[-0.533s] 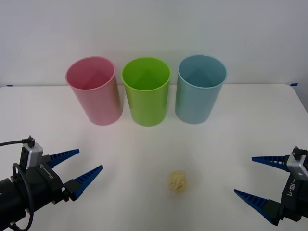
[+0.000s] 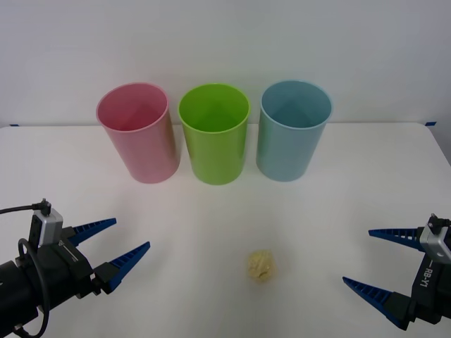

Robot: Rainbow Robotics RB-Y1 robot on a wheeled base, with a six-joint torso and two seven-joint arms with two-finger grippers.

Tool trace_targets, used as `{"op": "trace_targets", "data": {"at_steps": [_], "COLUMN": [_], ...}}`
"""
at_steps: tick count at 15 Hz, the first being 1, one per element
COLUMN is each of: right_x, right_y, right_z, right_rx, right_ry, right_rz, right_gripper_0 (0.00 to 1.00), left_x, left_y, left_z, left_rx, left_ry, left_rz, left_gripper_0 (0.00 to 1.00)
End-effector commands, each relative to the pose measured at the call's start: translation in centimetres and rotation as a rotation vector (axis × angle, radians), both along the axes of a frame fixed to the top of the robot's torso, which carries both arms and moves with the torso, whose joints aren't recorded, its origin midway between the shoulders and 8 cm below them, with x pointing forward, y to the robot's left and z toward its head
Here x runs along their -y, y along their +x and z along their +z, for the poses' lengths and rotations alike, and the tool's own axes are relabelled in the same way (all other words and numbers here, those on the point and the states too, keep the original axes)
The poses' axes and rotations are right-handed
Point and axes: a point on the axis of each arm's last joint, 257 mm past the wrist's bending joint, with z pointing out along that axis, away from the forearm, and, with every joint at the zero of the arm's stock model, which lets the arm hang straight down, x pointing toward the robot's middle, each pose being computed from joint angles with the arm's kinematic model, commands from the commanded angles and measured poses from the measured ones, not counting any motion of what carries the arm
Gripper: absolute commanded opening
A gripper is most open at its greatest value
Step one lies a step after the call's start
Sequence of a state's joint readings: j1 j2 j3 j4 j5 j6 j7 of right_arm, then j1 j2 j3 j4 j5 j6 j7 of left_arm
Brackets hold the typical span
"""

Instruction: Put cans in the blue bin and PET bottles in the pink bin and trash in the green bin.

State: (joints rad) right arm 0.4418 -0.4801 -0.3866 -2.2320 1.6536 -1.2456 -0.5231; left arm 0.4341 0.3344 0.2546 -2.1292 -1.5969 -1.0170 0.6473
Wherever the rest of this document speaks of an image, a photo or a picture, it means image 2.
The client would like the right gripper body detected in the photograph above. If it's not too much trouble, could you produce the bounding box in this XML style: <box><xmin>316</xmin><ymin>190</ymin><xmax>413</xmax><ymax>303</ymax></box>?
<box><xmin>407</xmin><ymin>251</ymin><xmax>451</xmax><ymax>323</ymax></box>

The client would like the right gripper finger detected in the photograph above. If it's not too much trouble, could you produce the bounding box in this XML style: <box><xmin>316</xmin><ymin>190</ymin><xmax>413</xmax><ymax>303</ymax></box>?
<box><xmin>368</xmin><ymin>226</ymin><xmax>426</xmax><ymax>252</ymax></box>
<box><xmin>342</xmin><ymin>276</ymin><xmax>412</xmax><ymax>331</ymax></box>

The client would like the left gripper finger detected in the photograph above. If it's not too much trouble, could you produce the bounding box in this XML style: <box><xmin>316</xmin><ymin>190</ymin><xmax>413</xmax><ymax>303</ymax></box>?
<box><xmin>92</xmin><ymin>241</ymin><xmax>152</xmax><ymax>296</ymax></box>
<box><xmin>62</xmin><ymin>217</ymin><xmax>118</xmax><ymax>248</ymax></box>

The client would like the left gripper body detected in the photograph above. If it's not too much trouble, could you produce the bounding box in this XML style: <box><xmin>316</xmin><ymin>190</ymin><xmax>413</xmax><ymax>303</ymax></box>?
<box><xmin>34</xmin><ymin>228</ymin><xmax>104</xmax><ymax>311</ymax></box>

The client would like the yellow paper ball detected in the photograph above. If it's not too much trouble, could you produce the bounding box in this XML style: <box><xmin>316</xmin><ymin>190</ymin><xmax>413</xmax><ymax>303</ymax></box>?
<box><xmin>246</xmin><ymin>249</ymin><xmax>276</xmax><ymax>282</ymax></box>

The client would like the pink plastic bin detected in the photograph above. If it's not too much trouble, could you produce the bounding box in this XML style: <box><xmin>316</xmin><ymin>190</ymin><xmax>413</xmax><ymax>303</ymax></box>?
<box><xmin>95</xmin><ymin>82</ymin><xmax>182</xmax><ymax>184</ymax></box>

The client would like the pale blue plastic bin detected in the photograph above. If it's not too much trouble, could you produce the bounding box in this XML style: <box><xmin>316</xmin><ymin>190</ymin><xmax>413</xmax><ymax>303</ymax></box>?
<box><xmin>256</xmin><ymin>80</ymin><xmax>333</xmax><ymax>183</ymax></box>

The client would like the green plastic bin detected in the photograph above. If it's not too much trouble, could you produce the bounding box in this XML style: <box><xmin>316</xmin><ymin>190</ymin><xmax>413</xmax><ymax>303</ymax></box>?
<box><xmin>178</xmin><ymin>82</ymin><xmax>252</xmax><ymax>186</ymax></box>

